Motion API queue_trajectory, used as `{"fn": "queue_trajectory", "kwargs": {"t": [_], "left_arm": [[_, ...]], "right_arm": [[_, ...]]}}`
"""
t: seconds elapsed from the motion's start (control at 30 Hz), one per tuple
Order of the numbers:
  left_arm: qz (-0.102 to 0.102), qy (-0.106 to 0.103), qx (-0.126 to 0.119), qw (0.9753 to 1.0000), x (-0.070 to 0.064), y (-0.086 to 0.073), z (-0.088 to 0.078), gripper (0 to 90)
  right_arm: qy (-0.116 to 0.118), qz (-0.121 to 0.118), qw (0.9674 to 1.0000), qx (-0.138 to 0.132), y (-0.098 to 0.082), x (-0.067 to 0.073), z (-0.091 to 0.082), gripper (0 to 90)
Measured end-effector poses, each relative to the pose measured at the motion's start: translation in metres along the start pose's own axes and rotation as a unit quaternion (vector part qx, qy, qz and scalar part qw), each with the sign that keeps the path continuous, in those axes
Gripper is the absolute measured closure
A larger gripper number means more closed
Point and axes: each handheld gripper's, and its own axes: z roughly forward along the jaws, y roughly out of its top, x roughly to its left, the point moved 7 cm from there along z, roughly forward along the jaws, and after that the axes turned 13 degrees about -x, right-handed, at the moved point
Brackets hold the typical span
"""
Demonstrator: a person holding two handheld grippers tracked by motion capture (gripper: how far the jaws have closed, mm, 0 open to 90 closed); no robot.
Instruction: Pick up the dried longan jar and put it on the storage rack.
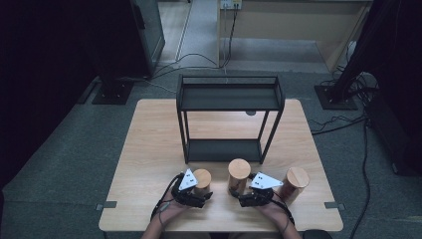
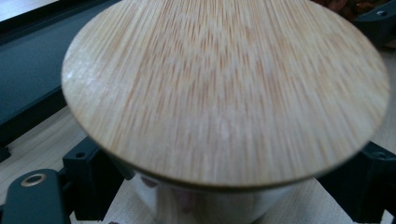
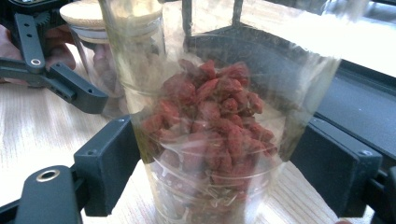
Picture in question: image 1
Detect tangled black cable bundle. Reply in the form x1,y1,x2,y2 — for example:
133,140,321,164
319,64,381,103

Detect person's right hand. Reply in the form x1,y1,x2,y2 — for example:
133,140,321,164
257,198,291,227

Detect light wooden desk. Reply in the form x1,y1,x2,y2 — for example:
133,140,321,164
217,0,374,73

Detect white floor cable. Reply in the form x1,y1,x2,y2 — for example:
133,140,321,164
144,79,178,95

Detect hand-held gripper cable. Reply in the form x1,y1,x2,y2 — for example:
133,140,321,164
271,191,296,227
149,173,180,230

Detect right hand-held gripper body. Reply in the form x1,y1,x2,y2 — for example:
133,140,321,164
238,171,285,208

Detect person's left hand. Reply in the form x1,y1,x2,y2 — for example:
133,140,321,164
155,196,197,227

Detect right hand-held gripper cable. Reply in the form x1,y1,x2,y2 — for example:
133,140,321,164
271,191,296,227

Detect white power strip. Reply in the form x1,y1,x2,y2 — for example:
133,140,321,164
220,0,243,10

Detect black metal two-tier rack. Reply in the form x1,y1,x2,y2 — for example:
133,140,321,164
175,74,287,165

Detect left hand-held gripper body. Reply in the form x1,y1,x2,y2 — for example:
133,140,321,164
170,168,204,209

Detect left hand-held gripper cable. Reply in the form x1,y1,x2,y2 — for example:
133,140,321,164
149,173,180,230

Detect black stand pole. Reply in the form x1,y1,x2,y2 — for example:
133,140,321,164
331,0,382,104

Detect small glass jar wooden lid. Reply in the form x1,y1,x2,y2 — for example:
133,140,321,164
193,168,213,197

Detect long black floor cable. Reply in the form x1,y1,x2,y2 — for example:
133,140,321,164
347,119,372,239

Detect medium glass jar wooden lid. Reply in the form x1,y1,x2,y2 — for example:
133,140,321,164
227,157,252,197

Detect dark cabinet panel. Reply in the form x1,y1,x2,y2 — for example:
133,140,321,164
128,0,166,79

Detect black equipment box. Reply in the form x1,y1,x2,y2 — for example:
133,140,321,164
364,91,422,177

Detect tall glass jar wooden lid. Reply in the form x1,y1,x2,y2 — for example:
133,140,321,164
278,166,311,207

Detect black power cable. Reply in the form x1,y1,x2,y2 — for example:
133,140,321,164
218,8,240,69

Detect black square stand base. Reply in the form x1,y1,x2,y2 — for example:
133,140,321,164
314,84,359,112
92,81,134,106

